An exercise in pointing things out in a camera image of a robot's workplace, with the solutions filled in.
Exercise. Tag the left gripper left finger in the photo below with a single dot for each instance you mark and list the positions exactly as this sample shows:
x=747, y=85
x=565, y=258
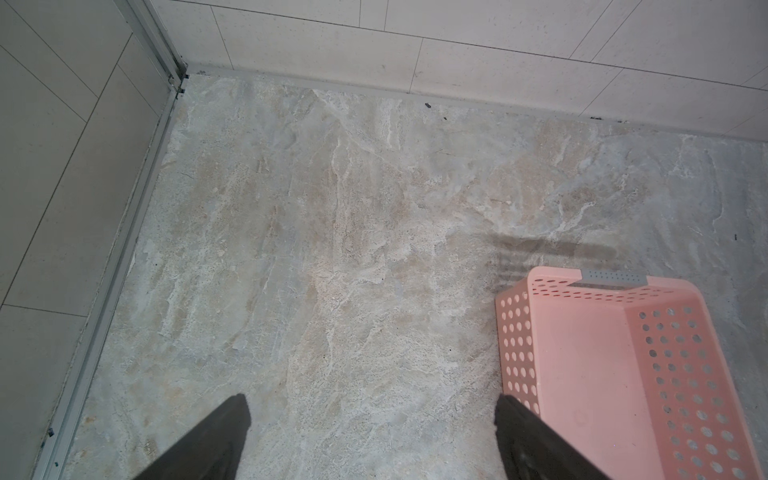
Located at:
x=210, y=450

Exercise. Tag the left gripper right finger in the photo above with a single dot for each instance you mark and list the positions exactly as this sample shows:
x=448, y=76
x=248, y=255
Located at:
x=530, y=449

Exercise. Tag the pink perforated plastic bin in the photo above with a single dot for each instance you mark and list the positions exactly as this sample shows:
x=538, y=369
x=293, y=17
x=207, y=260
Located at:
x=626, y=368

